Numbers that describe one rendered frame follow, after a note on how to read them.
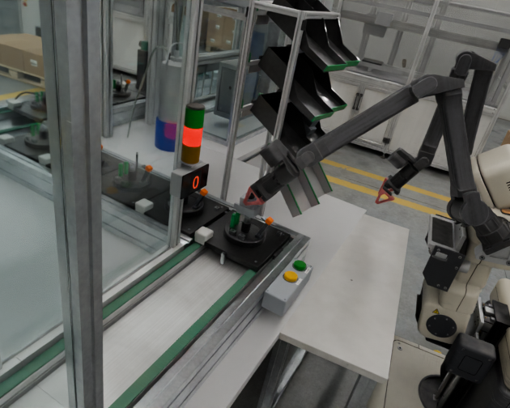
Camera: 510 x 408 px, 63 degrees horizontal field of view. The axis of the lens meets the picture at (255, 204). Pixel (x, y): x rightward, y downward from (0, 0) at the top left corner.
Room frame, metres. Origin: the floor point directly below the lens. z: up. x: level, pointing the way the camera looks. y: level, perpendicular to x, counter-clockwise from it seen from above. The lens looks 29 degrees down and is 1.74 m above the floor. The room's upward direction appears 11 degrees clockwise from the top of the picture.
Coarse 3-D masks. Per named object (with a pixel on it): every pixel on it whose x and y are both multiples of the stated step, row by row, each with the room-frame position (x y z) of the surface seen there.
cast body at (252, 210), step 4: (244, 196) 1.16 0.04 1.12; (252, 196) 1.15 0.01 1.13; (240, 200) 1.15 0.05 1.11; (248, 200) 1.14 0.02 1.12; (252, 200) 1.15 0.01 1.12; (256, 200) 1.16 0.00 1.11; (236, 204) 1.18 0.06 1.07; (240, 204) 1.15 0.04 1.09; (236, 208) 1.18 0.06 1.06; (240, 208) 1.15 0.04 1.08; (244, 208) 1.15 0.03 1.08; (248, 208) 1.14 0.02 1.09; (252, 208) 1.14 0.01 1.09; (256, 208) 1.15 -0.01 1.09; (240, 212) 1.15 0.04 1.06; (244, 212) 1.15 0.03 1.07; (248, 212) 1.14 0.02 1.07; (252, 212) 1.14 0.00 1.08; (256, 212) 1.15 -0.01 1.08; (248, 216) 1.14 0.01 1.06; (252, 216) 1.14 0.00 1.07
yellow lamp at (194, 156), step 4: (184, 144) 1.02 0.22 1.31; (184, 148) 1.02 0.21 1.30; (188, 148) 1.01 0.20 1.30; (192, 148) 1.01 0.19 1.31; (196, 148) 1.02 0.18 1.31; (200, 148) 1.04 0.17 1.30; (184, 152) 1.02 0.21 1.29; (188, 152) 1.01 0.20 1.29; (192, 152) 1.02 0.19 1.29; (196, 152) 1.02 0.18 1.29; (184, 156) 1.02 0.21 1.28; (188, 156) 1.01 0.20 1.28; (192, 156) 1.02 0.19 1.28; (196, 156) 1.02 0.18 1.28; (184, 160) 1.02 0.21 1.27; (188, 160) 1.01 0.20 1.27; (192, 160) 1.02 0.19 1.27; (196, 160) 1.02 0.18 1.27
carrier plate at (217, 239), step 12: (228, 216) 1.27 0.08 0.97; (240, 216) 1.28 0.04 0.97; (216, 228) 1.17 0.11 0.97; (276, 228) 1.25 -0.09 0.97; (216, 240) 1.10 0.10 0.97; (276, 240) 1.17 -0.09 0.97; (216, 252) 1.07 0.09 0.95; (228, 252) 1.05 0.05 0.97; (240, 252) 1.07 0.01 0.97; (252, 252) 1.08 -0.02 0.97; (264, 252) 1.09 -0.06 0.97; (252, 264) 1.02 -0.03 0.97; (264, 264) 1.05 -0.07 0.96
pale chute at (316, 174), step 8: (304, 168) 1.56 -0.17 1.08; (312, 168) 1.60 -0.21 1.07; (320, 168) 1.59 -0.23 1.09; (312, 176) 1.57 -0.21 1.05; (320, 176) 1.58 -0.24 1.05; (312, 184) 1.54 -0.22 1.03; (320, 184) 1.58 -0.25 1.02; (328, 184) 1.55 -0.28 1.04; (320, 192) 1.54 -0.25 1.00; (328, 192) 1.55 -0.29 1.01
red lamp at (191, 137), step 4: (184, 128) 1.03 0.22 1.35; (188, 128) 1.02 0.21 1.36; (184, 132) 1.02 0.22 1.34; (188, 132) 1.02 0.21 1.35; (192, 132) 1.01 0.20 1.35; (196, 132) 1.02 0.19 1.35; (200, 132) 1.03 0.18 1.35; (184, 136) 1.02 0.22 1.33; (188, 136) 1.01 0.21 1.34; (192, 136) 1.01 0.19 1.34; (196, 136) 1.02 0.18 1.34; (200, 136) 1.03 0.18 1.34; (184, 140) 1.02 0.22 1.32; (188, 140) 1.01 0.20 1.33; (192, 140) 1.01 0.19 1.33; (196, 140) 1.02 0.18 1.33; (200, 140) 1.03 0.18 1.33; (188, 144) 1.01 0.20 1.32; (192, 144) 1.01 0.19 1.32; (196, 144) 1.02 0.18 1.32; (200, 144) 1.03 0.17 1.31
